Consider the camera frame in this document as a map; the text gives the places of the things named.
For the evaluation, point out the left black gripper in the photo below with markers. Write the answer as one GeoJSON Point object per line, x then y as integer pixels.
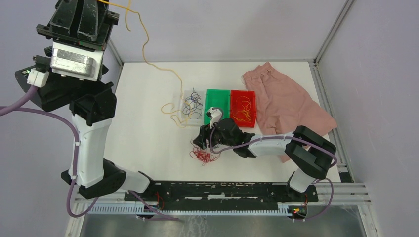
{"type": "Point", "coordinates": [95, 22]}

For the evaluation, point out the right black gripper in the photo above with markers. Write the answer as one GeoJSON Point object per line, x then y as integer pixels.
{"type": "Point", "coordinates": [205, 131]}

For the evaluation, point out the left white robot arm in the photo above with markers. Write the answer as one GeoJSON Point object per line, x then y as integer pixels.
{"type": "Point", "coordinates": [93, 106]}

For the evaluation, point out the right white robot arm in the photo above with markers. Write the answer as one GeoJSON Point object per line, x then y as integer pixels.
{"type": "Point", "coordinates": [313, 154]}

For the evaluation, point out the clear plastic bin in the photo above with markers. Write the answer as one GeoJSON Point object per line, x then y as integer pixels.
{"type": "Point", "coordinates": [192, 107]}

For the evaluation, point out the green plastic bin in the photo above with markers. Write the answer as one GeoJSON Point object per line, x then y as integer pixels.
{"type": "Point", "coordinates": [217, 98]}

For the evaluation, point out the red plastic bin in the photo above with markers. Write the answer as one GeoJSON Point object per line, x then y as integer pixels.
{"type": "Point", "coordinates": [243, 108]}

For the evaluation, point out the pink cloth shorts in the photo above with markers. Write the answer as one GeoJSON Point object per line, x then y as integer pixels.
{"type": "Point", "coordinates": [282, 104]}

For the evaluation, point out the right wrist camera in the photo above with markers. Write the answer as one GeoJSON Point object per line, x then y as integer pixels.
{"type": "Point", "coordinates": [215, 114]}

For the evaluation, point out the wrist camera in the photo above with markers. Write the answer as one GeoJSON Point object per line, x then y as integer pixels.
{"type": "Point", "coordinates": [75, 62]}
{"type": "Point", "coordinates": [215, 114]}

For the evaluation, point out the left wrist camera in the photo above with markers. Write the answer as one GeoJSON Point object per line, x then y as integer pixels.
{"type": "Point", "coordinates": [75, 62]}

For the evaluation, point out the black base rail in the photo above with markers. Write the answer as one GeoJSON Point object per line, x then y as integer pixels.
{"type": "Point", "coordinates": [224, 196]}

